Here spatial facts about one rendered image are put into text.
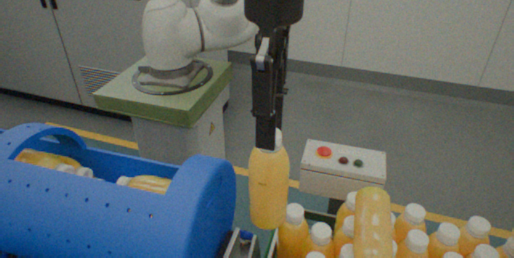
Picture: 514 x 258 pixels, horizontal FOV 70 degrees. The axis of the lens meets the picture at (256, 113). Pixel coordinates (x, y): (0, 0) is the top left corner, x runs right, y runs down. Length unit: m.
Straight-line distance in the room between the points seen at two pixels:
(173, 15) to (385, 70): 2.58
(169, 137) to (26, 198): 0.65
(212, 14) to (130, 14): 1.37
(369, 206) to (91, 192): 0.51
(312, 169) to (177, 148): 0.61
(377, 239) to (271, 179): 0.22
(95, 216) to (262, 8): 0.47
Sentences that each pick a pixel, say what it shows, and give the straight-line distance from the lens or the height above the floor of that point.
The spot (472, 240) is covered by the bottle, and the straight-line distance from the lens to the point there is 0.91.
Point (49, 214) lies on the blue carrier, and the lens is 0.78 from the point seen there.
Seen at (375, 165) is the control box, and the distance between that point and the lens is 0.94.
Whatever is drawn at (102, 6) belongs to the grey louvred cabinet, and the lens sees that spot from 2.67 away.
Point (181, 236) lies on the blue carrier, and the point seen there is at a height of 1.19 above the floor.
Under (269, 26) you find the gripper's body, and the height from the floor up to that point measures 1.54.
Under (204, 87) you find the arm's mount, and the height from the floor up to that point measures 1.07.
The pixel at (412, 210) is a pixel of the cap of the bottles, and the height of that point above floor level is 1.10.
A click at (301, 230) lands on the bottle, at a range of 0.82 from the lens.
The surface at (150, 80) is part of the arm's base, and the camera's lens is 1.33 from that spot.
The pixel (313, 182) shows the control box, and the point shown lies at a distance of 0.94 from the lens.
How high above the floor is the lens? 1.70
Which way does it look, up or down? 34 degrees down
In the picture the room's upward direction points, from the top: straight up
